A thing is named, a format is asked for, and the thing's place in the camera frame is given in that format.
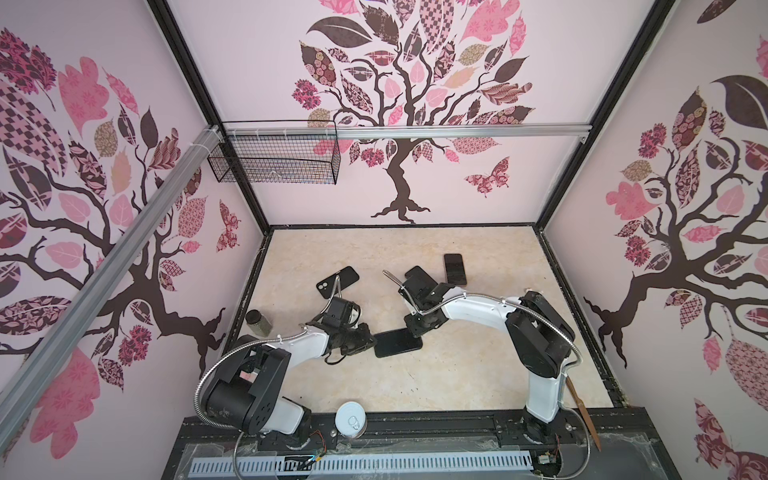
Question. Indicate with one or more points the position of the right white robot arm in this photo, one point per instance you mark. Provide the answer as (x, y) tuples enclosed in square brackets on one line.
[(545, 395)]

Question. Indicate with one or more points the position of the white slotted cable duct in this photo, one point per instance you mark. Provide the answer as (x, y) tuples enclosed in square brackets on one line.
[(365, 464)]

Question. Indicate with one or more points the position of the brown wooden stick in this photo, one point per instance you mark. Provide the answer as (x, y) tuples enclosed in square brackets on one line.
[(584, 413)]

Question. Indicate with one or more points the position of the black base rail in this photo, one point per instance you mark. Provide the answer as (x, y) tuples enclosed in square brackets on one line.
[(631, 446)]

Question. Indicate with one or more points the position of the black wire basket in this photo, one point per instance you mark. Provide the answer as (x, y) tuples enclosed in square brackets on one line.
[(278, 151)]

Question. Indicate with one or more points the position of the silver aluminium rail left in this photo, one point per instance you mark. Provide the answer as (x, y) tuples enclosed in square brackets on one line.
[(23, 391)]

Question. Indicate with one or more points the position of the glass spice jar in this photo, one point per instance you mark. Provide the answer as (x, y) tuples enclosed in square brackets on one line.
[(258, 324)]

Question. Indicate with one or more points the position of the black smartphone centre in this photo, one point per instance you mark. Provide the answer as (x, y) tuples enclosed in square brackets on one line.
[(418, 282)]

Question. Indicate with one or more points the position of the white round can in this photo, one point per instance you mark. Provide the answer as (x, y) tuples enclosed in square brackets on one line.
[(350, 420)]

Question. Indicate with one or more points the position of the black smartphone with silver frame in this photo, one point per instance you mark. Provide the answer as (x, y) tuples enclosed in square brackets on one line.
[(455, 269)]

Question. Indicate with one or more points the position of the silver aluminium rail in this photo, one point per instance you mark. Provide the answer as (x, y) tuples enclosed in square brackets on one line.
[(23, 391), (408, 132)]

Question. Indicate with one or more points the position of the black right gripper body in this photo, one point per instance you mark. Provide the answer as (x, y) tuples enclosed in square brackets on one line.
[(417, 327)]

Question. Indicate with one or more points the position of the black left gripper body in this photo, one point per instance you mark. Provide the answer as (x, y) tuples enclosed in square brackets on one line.
[(354, 340)]

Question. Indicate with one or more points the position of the silver aluminium rail back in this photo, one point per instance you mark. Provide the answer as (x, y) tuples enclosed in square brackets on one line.
[(408, 132)]

